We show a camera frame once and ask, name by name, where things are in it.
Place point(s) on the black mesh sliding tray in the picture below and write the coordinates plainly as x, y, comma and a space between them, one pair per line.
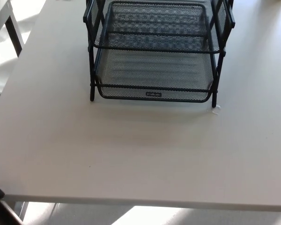
154, 43

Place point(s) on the grey metal desk leg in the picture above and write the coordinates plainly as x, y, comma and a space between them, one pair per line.
20, 211

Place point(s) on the dark brown bar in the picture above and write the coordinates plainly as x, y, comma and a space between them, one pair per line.
7, 212

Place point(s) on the white side table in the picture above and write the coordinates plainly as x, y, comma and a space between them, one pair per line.
14, 32

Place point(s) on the black mesh tray with label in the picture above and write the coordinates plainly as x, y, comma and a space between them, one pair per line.
154, 70

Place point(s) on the small black mesh tray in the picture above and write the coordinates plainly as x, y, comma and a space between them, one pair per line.
154, 18

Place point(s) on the black metal tray rack frame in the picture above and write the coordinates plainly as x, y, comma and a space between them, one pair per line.
91, 93

